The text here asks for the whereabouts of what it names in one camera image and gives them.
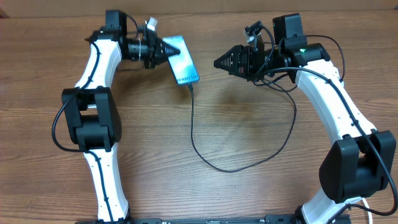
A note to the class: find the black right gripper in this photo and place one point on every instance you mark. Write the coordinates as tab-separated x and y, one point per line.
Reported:
239	55

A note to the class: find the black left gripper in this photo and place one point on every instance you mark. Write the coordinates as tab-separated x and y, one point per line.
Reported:
155	52

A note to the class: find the Galaxy S24+ smartphone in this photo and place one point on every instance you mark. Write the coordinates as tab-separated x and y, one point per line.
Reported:
182	64

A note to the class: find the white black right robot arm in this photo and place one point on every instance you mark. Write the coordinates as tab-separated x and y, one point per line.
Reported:
360	159

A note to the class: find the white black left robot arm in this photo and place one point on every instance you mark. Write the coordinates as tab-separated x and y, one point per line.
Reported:
93	121

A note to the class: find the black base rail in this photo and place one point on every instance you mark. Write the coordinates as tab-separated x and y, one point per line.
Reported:
217	221

